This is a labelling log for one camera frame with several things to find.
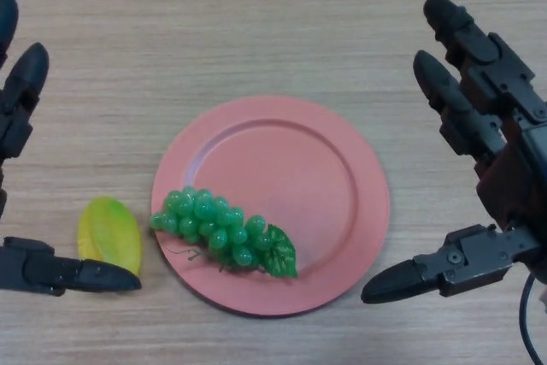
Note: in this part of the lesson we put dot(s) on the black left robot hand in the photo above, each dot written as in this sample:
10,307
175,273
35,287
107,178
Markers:
21,100

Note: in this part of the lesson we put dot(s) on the yellow green starfruit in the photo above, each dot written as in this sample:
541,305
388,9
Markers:
109,228

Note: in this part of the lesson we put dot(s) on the green plastic grape bunch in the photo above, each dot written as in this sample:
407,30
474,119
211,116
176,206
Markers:
213,215

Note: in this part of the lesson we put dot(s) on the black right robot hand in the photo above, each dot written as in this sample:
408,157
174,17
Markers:
513,177

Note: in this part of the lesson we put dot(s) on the pink round plate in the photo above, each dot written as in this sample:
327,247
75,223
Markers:
290,177

